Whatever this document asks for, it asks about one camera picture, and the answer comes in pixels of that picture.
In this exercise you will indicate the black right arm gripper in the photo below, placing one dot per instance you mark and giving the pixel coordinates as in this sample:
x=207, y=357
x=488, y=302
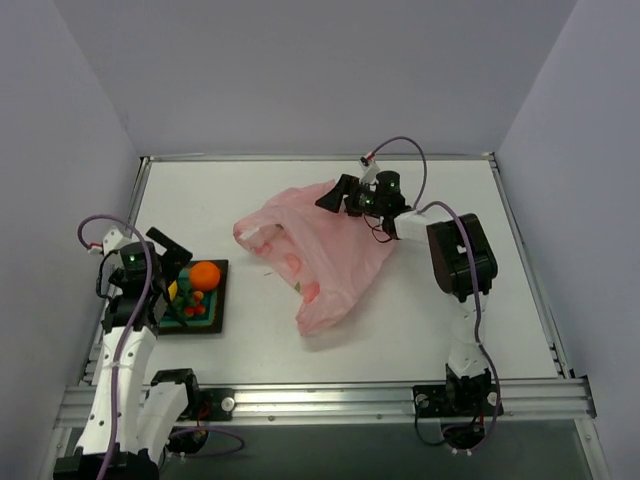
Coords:
x=351, y=195

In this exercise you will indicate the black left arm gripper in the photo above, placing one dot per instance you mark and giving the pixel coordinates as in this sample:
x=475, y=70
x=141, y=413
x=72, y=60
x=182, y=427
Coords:
x=163, y=265

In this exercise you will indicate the red orange fake fruit bunch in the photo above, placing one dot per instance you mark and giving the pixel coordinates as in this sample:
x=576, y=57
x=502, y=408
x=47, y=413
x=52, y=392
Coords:
x=188, y=302

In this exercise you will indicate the pink plastic bag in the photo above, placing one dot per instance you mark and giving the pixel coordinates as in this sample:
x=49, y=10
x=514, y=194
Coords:
x=329, y=259

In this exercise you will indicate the yellow fake fruit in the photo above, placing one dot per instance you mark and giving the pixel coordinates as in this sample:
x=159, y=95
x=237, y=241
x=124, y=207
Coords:
x=172, y=291

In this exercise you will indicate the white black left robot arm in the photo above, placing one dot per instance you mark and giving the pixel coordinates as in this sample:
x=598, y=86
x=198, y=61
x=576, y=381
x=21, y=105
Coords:
x=128, y=427

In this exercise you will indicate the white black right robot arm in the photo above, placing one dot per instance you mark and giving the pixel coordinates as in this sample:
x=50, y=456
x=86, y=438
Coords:
x=464, y=267

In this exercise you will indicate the green square ceramic plate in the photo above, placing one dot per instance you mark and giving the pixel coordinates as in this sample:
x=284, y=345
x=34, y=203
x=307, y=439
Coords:
x=211, y=322

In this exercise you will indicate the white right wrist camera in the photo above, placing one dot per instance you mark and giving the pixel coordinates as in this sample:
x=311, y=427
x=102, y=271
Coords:
x=369, y=168

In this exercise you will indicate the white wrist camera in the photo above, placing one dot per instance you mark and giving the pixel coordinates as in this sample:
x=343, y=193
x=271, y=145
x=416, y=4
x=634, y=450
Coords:
x=369, y=168
x=113, y=240

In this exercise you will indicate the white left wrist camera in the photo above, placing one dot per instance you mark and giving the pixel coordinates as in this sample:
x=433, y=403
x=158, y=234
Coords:
x=113, y=240

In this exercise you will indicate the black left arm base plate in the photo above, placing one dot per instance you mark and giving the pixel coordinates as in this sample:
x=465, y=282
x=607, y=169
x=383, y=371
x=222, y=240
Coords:
x=215, y=404

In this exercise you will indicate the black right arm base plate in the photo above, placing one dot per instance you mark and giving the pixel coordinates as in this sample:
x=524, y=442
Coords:
x=449, y=401

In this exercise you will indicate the aluminium front rail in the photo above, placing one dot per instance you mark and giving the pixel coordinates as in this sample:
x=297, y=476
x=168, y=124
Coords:
x=393, y=402

